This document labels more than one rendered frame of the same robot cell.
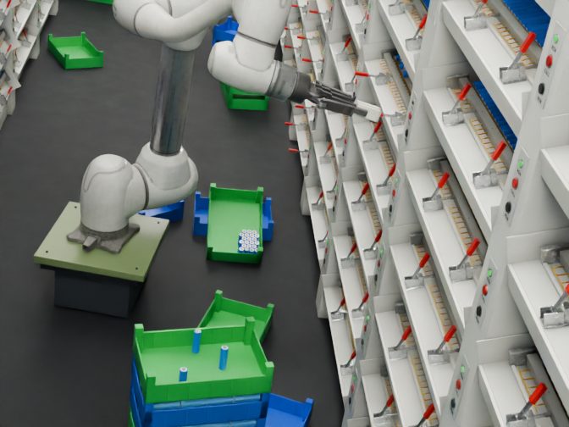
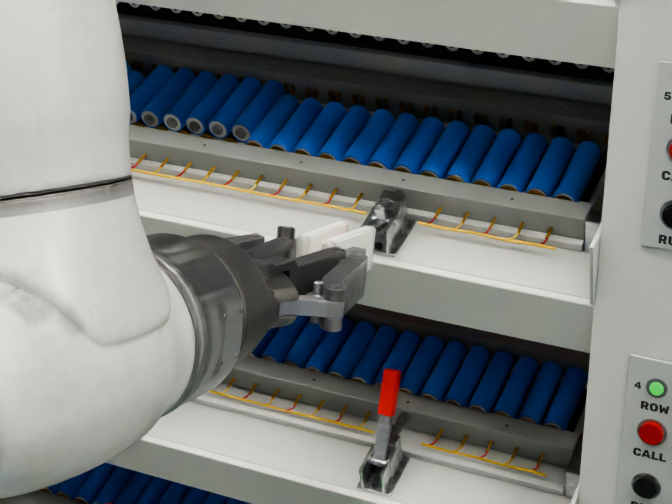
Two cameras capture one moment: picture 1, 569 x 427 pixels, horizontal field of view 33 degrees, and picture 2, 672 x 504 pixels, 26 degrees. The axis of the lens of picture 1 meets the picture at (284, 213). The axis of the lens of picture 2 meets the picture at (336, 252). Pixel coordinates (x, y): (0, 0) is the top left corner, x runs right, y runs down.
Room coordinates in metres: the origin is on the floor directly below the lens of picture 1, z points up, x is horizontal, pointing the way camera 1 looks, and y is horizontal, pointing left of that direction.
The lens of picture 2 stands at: (1.76, 0.56, 1.37)
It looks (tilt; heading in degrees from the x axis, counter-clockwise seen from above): 25 degrees down; 303
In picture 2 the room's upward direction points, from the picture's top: straight up
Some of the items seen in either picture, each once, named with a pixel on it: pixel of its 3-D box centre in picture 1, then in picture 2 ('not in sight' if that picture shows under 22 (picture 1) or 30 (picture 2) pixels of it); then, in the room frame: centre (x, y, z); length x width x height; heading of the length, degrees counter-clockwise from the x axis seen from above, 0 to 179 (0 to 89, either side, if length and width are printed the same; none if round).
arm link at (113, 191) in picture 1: (109, 189); not in sight; (2.65, 0.56, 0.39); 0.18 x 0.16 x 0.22; 130
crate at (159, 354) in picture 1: (201, 357); not in sight; (1.82, 0.15, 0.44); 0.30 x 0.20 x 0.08; 110
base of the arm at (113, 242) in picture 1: (102, 230); not in sight; (2.63, 0.58, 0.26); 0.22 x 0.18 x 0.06; 167
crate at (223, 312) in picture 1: (230, 331); not in sight; (2.48, 0.11, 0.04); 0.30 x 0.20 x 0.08; 169
